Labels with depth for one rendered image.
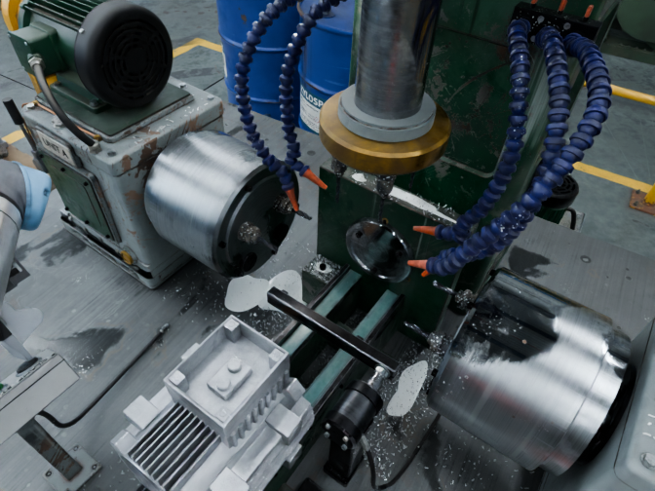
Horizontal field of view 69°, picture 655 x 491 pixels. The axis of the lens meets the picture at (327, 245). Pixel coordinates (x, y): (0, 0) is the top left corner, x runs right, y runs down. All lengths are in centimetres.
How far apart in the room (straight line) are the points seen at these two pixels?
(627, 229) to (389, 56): 244
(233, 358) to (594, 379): 45
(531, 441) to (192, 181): 66
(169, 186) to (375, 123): 43
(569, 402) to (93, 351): 88
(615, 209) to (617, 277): 166
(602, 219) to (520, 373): 229
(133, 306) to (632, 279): 119
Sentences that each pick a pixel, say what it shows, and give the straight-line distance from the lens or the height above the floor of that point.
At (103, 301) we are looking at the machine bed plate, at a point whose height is 80.
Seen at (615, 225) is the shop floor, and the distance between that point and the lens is 292.
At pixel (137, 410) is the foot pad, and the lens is 70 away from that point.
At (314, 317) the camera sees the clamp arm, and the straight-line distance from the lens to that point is 79.
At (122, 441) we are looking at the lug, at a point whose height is 109.
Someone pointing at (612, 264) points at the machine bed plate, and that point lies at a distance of 141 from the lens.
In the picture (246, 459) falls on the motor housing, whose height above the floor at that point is 106.
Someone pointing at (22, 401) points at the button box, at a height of 107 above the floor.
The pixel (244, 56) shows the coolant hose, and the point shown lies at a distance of 74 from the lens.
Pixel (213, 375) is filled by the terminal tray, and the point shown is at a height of 113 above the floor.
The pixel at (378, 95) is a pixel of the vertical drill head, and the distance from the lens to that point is 61.
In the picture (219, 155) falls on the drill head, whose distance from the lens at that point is 89.
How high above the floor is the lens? 168
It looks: 47 degrees down
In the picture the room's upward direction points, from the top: 3 degrees clockwise
